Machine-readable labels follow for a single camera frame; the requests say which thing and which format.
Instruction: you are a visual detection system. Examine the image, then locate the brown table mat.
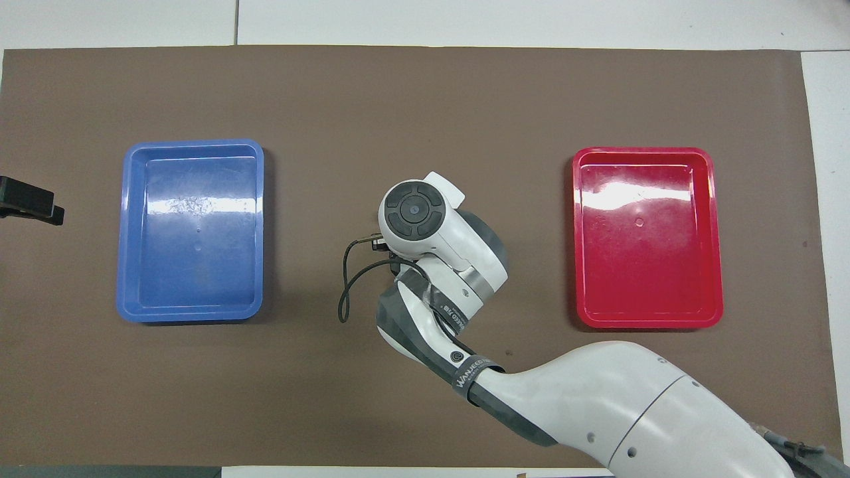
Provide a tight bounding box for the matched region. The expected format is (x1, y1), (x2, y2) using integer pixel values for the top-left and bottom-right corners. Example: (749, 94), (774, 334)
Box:
(0, 45), (836, 469)

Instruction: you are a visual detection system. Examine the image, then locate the blue plastic tray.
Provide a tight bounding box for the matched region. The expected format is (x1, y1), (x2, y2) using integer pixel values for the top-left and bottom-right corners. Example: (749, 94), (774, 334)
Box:
(116, 138), (265, 324)

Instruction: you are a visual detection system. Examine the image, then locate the red plastic tray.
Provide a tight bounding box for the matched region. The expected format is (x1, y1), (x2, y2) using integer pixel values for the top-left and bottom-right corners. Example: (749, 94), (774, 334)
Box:
(571, 146), (724, 331)

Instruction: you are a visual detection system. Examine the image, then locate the black right base cable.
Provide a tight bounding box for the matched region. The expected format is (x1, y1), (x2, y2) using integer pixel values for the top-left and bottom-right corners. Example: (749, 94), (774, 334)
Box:
(757, 428), (850, 478)

